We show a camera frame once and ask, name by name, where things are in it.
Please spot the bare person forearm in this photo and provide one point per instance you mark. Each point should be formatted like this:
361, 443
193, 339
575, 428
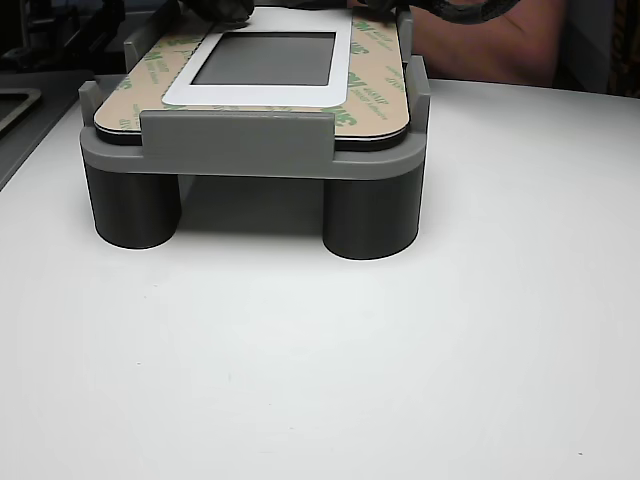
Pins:
480, 50

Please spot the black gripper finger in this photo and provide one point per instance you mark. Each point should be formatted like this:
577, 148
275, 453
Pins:
220, 9

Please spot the tan 3M tape frame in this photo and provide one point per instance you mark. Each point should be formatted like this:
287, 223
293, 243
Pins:
33, 98

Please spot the grey flat tray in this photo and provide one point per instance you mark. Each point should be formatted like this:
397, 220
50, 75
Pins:
55, 100

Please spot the white panel with window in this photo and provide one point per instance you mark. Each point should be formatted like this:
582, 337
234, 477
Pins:
260, 97

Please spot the tan 3M protective liner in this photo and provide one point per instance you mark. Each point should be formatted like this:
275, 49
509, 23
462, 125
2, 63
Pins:
375, 100

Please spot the black metal stand frame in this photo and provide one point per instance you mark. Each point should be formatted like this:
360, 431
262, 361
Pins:
50, 30

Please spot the grey printed fixture stand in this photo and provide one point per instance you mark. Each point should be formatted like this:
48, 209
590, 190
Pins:
235, 140

